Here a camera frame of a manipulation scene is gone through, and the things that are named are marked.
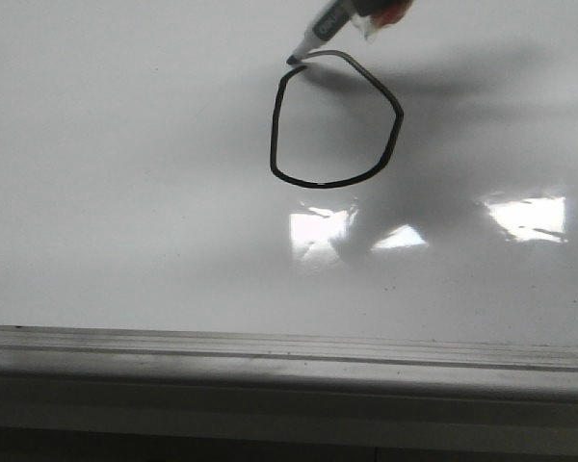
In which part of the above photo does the white black whiteboard marker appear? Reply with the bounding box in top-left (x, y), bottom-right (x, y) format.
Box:
top-left (286, 0), bottom-right (391, 66)

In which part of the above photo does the red magnet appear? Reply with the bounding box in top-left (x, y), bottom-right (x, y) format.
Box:
top-left (351, 0), bottom-right (414, 41)

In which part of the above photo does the white whiteboard surface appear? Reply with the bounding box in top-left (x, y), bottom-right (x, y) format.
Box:
top-left (0, 1), bottom-right (578, 347)

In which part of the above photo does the grey aluminium whiteboard frame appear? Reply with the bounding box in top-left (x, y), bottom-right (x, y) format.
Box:
top-left (0, 325), bottom-right (578, 456)

